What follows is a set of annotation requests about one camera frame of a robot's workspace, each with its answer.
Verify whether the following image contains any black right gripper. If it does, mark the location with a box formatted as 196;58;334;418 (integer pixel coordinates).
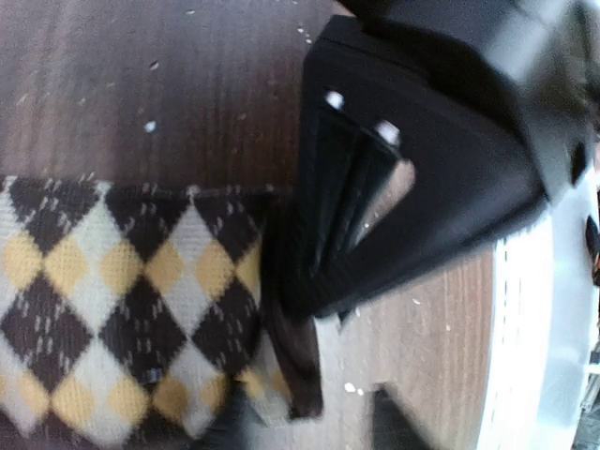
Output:
341;1;599;201

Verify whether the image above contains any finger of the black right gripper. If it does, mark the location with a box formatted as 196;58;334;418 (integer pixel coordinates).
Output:
262;16;545;322

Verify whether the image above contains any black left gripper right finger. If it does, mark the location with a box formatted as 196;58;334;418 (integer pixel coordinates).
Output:
370;386;434;450

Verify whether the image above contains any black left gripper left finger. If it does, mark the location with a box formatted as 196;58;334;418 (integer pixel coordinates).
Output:
191;383;257;450

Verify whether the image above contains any brown argyle patterned sock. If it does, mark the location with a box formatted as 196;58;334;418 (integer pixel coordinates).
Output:
0;175;327;446

